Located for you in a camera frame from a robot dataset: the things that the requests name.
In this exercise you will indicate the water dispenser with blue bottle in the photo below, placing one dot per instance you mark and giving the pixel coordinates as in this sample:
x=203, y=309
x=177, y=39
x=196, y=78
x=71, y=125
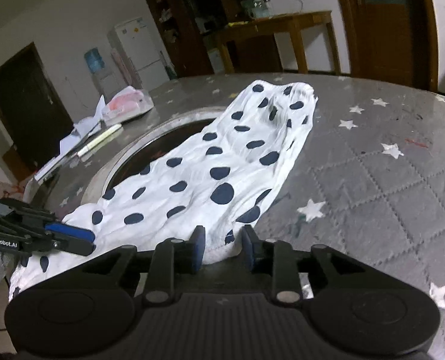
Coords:
x=102, y=76

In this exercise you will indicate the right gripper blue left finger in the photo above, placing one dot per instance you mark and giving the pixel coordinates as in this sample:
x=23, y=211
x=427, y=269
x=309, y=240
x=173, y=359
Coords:
x=172, y=259

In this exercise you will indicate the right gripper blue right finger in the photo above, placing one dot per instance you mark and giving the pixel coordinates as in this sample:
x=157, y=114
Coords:
x=276, y=259

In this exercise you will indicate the white marker pen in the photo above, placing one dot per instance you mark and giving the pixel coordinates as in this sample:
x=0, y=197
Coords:
x=99, y=139

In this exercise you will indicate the white refrigerator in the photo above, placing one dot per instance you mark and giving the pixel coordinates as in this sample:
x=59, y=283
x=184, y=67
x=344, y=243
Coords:
x=136, y=55

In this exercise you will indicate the glass kettle on table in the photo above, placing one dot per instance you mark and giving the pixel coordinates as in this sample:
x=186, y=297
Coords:
x=257, y=9

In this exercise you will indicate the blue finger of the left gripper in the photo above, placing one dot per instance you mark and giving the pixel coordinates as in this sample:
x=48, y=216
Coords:
x=63, y=228

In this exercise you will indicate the round induction cooker inset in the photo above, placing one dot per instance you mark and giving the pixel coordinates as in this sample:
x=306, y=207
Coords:
x=153, y=144

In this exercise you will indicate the dark wooden door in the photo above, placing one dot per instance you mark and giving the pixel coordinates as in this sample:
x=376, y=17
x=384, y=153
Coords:
x=393, y=41

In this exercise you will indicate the white polka dot garment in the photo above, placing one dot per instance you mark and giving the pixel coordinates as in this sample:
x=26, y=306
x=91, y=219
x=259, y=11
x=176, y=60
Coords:
x=220, y=179

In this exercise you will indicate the dark wooden shelf cabinet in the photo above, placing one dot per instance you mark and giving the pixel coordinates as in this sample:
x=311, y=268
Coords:
x=189, y=29

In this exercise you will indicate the pink tissue pack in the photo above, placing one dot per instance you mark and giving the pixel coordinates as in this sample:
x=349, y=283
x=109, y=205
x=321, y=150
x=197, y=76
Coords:
x=127, y=104

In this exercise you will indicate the wooden side table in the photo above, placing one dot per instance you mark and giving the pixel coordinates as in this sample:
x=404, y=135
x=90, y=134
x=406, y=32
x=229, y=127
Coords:
x=292, y=24

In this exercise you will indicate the crumpled white paper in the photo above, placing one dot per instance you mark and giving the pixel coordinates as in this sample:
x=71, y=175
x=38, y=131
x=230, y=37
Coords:
x=83, y=128

